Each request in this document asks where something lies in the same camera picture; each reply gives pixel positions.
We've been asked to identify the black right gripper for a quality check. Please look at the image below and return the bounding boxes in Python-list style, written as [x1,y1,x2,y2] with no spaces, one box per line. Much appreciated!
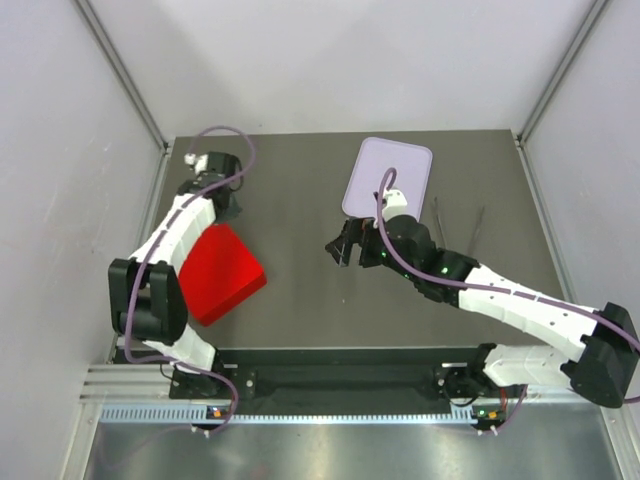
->
[326,217,419,282]

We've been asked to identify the red box lid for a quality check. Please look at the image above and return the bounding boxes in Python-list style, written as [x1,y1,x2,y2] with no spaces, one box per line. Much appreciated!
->
[178,224,267,327]

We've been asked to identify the metal tongs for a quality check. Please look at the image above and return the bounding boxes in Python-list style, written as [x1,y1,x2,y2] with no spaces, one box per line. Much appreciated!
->
[431,196,486,256]

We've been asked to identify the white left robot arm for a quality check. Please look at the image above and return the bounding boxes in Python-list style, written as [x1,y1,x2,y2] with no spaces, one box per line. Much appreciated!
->
[108,152,241,397]

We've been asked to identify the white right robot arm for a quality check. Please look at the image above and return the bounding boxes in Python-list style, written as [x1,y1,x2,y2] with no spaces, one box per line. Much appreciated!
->
[325,215,639,408]

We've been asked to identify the lavender plastic tray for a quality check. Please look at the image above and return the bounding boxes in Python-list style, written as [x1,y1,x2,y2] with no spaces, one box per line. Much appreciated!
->
[342,137,434,231]

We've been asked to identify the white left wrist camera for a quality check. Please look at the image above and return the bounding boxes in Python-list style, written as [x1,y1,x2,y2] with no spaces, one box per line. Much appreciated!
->
[184,153,208,175]

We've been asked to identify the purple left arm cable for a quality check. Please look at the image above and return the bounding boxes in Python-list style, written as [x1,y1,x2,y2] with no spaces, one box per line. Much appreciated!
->
[124,124,259,436]

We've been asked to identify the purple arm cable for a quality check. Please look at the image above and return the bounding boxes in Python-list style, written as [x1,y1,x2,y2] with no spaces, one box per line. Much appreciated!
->
[373,167,640,436]
[124,124,259,436]

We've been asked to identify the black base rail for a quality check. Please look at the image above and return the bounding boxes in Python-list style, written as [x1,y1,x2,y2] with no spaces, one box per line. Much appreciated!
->
[167,347,531,416]

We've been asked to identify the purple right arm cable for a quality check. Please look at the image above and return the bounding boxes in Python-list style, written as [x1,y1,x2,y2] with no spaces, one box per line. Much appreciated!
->
[373,167,640,436]

